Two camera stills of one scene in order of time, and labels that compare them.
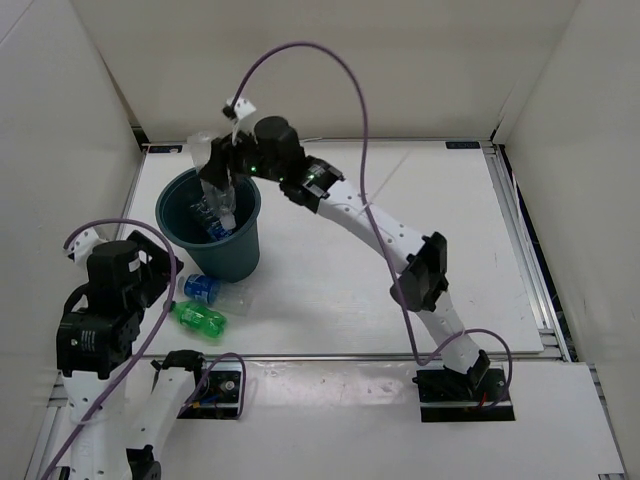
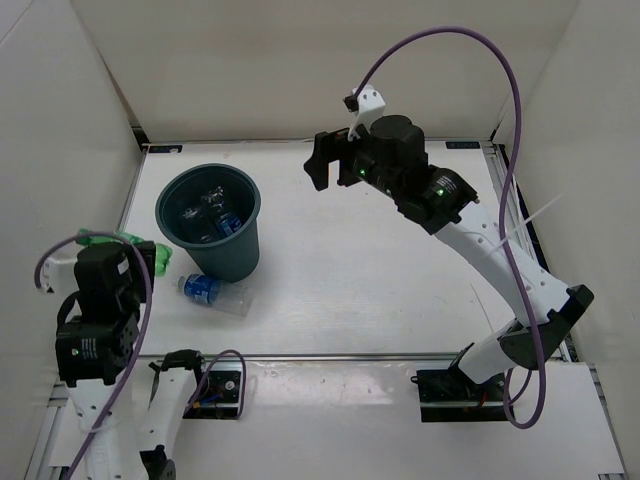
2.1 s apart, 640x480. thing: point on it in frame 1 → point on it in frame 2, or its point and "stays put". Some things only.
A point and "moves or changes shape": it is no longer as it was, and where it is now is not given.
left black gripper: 158,267 stays put
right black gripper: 223,152 → 334,147
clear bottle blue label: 210,217 → 214,200
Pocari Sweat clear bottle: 233,298 stays put
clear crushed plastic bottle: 221,201 → 198,223
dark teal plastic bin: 234,257 stays put
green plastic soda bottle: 207,321 moves or changes shape
